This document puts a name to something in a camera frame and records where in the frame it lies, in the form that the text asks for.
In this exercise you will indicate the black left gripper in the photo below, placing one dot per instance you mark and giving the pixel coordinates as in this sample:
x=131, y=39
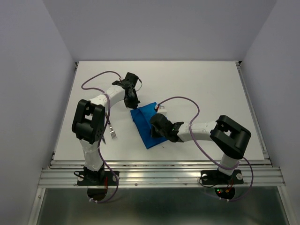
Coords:
x=134, y=104

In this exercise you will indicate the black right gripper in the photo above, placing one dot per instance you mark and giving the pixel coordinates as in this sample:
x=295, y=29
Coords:
x=153, y=134

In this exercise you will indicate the blue satin napkin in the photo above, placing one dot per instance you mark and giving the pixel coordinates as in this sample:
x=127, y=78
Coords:
x=141, y=117

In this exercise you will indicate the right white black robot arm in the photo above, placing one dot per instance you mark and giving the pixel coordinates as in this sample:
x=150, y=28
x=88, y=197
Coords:
x=231, y=137

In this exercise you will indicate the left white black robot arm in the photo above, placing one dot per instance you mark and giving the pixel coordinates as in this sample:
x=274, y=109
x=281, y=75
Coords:
x=91, y=119

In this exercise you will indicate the silver fork black handle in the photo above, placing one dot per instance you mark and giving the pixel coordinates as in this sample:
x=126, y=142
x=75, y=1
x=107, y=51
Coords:
x=112, y=131

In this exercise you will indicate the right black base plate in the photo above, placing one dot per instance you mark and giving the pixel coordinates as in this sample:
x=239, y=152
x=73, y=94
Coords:
x=215, y=177

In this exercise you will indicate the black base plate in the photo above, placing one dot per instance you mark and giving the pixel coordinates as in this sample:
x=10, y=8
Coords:
x=215, y=177
x=108, y=180

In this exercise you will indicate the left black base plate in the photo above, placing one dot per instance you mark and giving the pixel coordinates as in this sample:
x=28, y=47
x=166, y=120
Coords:
x=108, y=180

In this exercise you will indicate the aluminium frame rail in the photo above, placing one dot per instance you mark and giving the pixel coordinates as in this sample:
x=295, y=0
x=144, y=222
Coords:
x=161, y=193

